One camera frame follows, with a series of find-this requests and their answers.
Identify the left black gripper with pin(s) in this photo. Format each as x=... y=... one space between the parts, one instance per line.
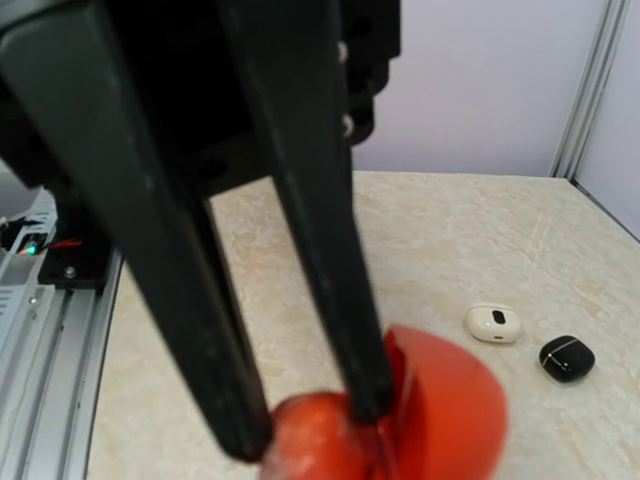
x=132 y=109

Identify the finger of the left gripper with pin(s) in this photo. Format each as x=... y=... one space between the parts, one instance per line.
x=286 y=54

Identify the white earbud charging case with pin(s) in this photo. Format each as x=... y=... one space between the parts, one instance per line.
x=493 y=323

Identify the red round charging case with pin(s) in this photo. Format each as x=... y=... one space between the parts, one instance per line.
x=449 y=420

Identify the black earbud charging case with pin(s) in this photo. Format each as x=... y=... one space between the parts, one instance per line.
x=566 y=359

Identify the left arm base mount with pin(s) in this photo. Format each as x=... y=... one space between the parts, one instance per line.
x=55 y=243

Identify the front aluminium rail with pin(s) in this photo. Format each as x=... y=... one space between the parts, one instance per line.
x=53 y=344

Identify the left aluminium frame post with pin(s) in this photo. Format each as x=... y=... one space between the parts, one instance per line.
x=581 y=121

